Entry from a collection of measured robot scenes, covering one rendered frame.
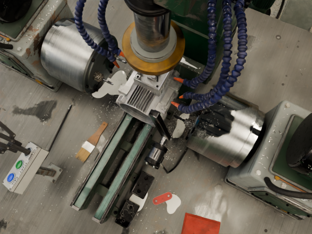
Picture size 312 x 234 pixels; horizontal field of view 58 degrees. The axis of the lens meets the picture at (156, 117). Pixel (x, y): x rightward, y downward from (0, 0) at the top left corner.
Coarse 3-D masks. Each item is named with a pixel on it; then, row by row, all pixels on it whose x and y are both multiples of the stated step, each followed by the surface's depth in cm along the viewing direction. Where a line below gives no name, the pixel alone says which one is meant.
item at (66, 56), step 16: (48, 32) 101; (64, 32) 99; (96, 32) 102; (48, 48) 100; (64, 48) 98; (80, 48) 98; (48, 64) 102; (64, 64) 100; (80, 64) 98; (96, 64) 102; (112, 64) 116; (64, 80) 106; (80, 80) 101; (96, 80) 107
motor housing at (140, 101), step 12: (132, 72) 106; (132, 84) 104; (168, 84) 104; (132, 96) 101; (144, 96) 99; (156, 96) 102; (168, 96) 103; (132, 108) 114; (144, 108) 99; (168, 108) 106; (144, 120) 113
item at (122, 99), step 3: (174, 72) 103; (177, 72) 103; (174, 75) 103; (177, 75) 104; (120, 96) 102; (123, 96) 101; (120, 99) 101; (123, 99) 101; (126, 99) 101; (120, 102) 103; (123, 102) 101; (153, 126) 112
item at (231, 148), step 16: (224, 96) 95; (208, 112) 91; (224, 112) 91; (240, 112) 92; (256, 112) 93; (192, 128) 96; (208, 128) 91; (224, 128) 90; (240, 128) 90; (256, 128) 91; (192, 144) 97; (208, 144) 94; (224, 144) 91; (240, 144) 90; (224, 160) 95; (240, 160) 93
